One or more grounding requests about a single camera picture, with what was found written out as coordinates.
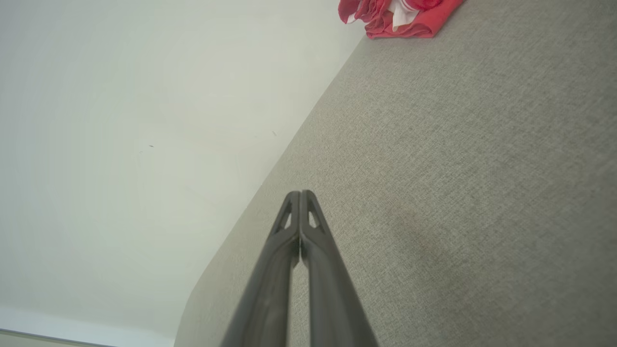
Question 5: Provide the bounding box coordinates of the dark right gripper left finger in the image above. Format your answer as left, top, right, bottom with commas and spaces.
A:
221, 191, 302, 347

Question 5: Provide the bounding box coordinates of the white baseboard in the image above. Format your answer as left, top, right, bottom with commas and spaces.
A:
0, 306, 175, 347

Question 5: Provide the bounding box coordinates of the red basketball jersey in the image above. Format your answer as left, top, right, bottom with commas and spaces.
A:
337, 0, 466, 40

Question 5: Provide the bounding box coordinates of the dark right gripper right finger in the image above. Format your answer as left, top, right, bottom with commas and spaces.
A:
300, 190, 379, 347

